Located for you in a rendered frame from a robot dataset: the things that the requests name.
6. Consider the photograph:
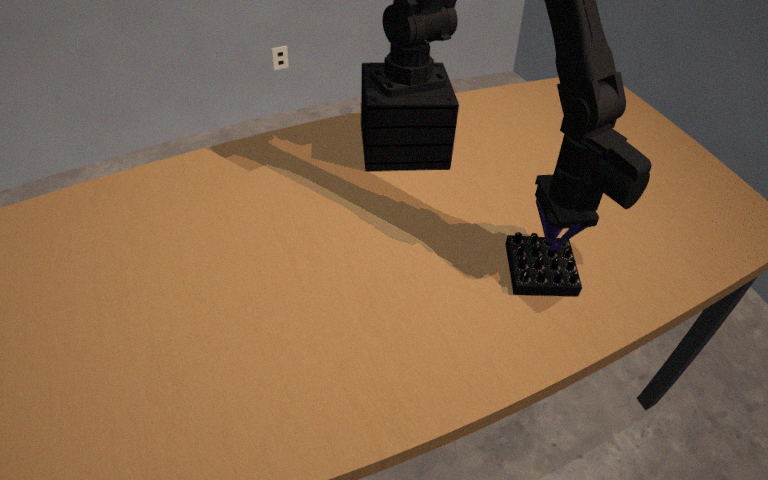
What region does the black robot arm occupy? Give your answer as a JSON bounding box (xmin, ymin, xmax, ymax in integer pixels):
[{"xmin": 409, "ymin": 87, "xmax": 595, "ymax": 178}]
[{"xmin": 370, "ymin": 0, "xmax": 651, "ymax": 212}]

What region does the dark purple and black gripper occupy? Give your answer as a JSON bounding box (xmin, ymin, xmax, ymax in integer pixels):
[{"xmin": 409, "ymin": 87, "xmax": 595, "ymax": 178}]
[{"xmin": 535, "ymin": 162, "xmax": 599, "ymax": 250}]

